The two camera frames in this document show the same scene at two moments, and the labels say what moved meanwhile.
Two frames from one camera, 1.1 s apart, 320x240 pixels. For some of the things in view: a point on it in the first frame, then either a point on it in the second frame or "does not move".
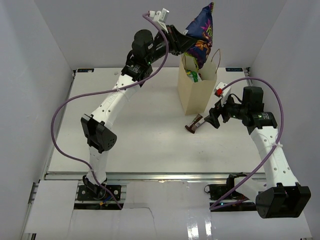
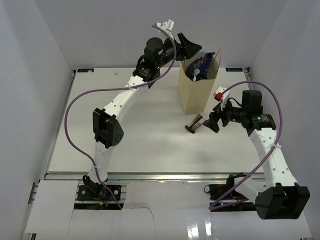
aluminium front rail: x=141 y=176 does not move
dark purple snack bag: x=201 y=30 -> x=197 y=69
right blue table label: x=234 y=69 does not move
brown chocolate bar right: x=197 y=121 does not move
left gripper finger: x=176 y=52 -> x=181 y=58
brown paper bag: x=195 y=95 does not move
